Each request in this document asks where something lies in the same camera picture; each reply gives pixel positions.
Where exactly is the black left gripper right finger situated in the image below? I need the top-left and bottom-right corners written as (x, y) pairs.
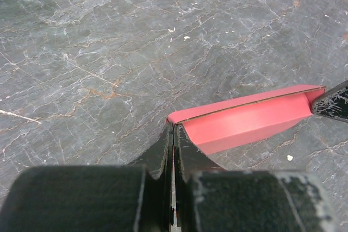
top-left (173, 124), bottom-right (337, 231)

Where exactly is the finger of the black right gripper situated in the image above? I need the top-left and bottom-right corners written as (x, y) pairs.
top-left (311, 80), bottom-right (348, 123)

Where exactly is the pink paper box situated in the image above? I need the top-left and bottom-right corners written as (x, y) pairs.
top-left (166, 85), bottom-right (325, 155)

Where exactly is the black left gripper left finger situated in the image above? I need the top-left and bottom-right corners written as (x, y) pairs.
top-left (1, 123), bottom-right (173, 231)

